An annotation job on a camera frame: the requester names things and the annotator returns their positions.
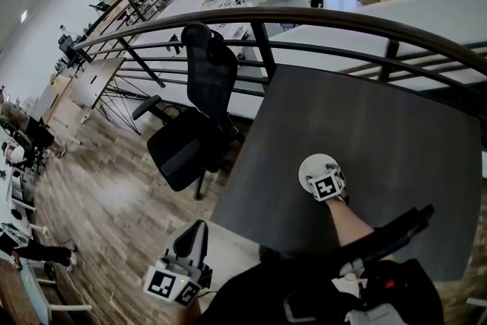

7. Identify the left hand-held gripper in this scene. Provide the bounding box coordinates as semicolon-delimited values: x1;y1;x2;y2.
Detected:
142;219;212;307

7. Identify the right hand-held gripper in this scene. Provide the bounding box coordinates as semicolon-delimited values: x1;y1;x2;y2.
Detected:
307;163;348;203

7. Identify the round white pad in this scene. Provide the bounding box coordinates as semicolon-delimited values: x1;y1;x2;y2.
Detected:
298;153;342;196

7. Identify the person's right forearm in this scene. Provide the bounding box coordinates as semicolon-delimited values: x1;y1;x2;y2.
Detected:
326;196;377;253

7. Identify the black mesh office chair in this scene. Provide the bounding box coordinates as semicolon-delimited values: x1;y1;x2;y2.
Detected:
131;22;247;201

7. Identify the person's black clothing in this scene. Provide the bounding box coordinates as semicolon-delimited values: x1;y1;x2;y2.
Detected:
199;244;445;325

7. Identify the dark curved metal railing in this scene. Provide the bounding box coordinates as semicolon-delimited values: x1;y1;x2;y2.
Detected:
72;5;487;115

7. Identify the white work desk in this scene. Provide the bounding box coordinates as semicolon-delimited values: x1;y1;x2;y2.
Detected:
0;140;94;325

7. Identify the brown wooden desk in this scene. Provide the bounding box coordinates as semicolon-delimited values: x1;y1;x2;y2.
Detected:
70;56;127;110

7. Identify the black curved chair frame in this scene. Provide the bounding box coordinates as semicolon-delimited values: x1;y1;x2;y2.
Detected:
326;203;435;268

